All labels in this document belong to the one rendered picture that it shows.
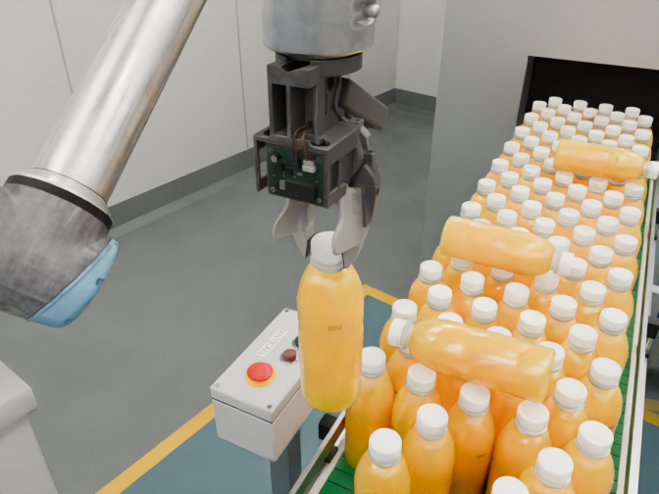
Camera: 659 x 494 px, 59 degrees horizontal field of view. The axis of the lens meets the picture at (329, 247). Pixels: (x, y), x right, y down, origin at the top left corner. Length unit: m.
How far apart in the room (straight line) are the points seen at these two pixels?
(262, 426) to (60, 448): 1.60
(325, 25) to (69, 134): 0.53
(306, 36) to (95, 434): 2.04
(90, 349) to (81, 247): 1.89
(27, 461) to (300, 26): 0.76
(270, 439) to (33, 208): 0.43
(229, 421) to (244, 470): 1.27
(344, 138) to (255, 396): 0.43
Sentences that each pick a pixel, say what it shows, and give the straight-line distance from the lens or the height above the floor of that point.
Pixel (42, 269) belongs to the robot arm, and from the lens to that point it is 0.83.
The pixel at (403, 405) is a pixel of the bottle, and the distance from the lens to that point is 0.84.
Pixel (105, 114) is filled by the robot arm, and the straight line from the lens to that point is 0.91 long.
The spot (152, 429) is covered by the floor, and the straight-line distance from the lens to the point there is 2.31.
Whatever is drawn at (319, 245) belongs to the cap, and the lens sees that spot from 0.58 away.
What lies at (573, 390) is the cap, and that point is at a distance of 0.85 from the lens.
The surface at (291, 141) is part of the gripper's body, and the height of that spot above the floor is 1.50.
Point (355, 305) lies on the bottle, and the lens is 0.60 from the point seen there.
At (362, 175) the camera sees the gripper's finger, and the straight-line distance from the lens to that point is 0.52.
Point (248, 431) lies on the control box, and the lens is 0.84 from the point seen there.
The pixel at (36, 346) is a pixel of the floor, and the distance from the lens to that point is 2.83.
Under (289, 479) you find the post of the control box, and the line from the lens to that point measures 1.03.
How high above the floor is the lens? 1.68
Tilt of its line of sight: 32 degrees down
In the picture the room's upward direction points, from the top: straight up
